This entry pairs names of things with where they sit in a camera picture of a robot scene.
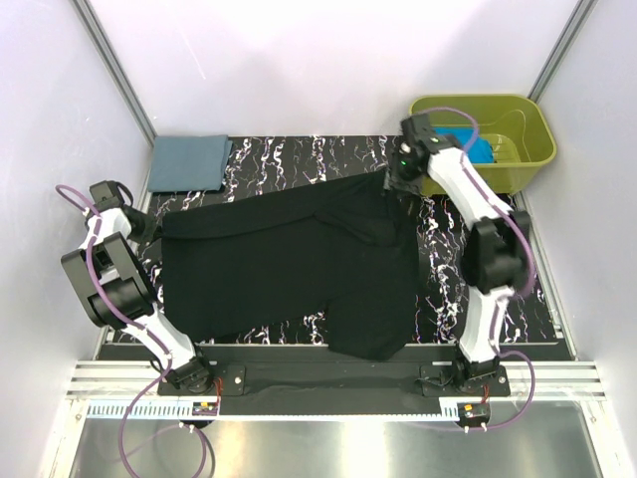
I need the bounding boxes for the blue t shirt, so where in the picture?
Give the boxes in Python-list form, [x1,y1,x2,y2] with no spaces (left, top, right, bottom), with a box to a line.
[434,127,494,164]

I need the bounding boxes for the folded grey t shirt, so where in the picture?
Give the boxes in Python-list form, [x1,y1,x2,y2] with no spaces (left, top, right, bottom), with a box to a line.
[147,135,233,193]

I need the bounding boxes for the silver aluminium frame rail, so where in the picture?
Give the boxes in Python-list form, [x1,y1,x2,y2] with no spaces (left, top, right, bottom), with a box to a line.
[66,360,606,401]

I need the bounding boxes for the right rear frame post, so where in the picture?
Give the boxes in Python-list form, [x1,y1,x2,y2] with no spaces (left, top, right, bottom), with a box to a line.
[528,0,598,103]

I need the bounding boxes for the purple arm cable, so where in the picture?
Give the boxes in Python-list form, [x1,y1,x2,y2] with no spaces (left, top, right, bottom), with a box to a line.
[412,107,537,432]
[54,183,215,474]

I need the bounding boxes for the left rear frame post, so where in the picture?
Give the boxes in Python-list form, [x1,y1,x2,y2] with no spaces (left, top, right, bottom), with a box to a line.
[71,0,156,146]

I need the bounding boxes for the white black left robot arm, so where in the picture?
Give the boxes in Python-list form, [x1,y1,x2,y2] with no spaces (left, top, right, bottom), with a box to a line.
[55,180,214,394]

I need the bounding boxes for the white slotted cable duct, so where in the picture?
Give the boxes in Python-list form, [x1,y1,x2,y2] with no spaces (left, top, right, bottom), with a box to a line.
[87,397,492,422]

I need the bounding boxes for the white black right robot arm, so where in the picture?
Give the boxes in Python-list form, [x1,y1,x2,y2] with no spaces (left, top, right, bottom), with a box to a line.
[384,113,535,394]

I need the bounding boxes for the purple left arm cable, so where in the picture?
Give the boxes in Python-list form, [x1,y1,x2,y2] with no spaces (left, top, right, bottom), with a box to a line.
[54,183,215,474]

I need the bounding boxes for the black t shirt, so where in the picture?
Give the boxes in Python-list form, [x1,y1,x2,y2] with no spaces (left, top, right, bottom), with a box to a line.
[161,170,419,360]

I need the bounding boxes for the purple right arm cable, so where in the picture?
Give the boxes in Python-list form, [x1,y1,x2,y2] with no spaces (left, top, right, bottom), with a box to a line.
[412,107,537,432]

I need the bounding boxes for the olive green plastic tub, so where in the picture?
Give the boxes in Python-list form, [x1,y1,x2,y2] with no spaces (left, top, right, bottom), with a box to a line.
[409,94,556,194]

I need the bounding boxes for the frame post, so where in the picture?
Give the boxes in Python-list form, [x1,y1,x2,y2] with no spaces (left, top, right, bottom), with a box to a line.
[528,0,598,103]
[71,0,156,146]

